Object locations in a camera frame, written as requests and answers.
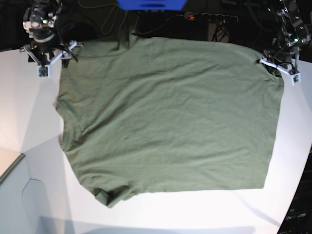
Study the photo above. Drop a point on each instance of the black power strip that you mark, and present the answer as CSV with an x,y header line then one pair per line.
x,y
206,17

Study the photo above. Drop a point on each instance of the blue plastic box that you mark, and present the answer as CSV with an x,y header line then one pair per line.
x,y
134,5

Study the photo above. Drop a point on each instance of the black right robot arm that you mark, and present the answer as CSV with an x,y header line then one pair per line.
x,y
55,28

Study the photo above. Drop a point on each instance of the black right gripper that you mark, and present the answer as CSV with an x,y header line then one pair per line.
x,y
49,51

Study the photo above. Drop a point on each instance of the green t-shirt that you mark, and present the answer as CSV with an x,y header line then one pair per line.
x,y
167,115

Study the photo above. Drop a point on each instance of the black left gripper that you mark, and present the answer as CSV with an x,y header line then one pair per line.
x,y
283,56

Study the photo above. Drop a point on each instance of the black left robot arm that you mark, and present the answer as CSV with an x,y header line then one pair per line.
x,y
291,34

